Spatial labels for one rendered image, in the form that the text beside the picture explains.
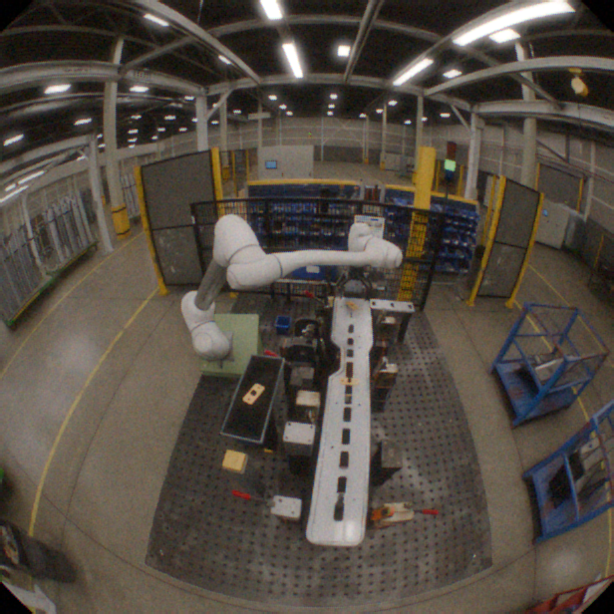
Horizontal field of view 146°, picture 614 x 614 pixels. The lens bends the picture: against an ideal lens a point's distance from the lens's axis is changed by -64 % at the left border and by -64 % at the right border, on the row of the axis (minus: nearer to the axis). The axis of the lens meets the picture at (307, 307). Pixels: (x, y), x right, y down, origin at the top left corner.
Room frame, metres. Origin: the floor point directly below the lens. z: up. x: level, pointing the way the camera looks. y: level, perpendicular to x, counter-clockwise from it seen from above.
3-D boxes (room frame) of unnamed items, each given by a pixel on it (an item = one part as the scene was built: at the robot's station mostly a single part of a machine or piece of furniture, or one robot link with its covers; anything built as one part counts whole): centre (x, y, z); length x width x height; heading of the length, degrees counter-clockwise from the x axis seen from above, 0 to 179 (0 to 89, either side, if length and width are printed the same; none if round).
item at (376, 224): (1.68, -0.43, 1.30); 0.23 x 0.02 x 0.31; 82
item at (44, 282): (2.62, 6.84, 0.88); 1.91 x 1.00 x 1.76; 174
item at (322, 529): (0.67, -0.19, 1.00); 1.38 x 0.22 x 0.02; 172
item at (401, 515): (0.08, -0.29, 0.88); 0.15 x 0.11 x 0.36; 82
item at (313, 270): (1.62, -0.06, 1.09); 0.30 x 0.17 x 0.13; 76
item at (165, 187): (2.97, 1.61, 1.00); 1.34 x 0.14 x 2.00; 87
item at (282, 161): (7.95, 0.62, 1.22); 1.60 x 0.54 x 2.45; 87
